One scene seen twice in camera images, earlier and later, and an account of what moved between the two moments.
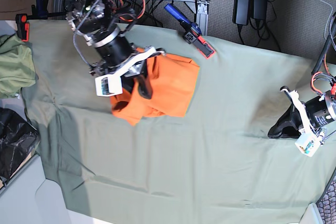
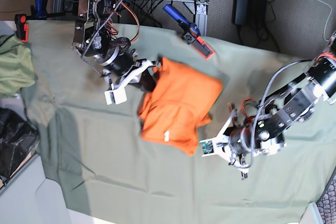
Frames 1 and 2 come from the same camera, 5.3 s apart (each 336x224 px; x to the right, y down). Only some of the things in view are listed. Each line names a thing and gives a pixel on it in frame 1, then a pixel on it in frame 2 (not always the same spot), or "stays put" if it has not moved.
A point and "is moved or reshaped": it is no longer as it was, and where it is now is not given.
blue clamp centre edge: [192, 34] stays put
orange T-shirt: [174, 79] is moved or reshaped
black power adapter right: [259, 0] stays put
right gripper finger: [145, 87] to [147, 82]
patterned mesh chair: [327, 202] stays put
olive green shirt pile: [17, 65] stays put
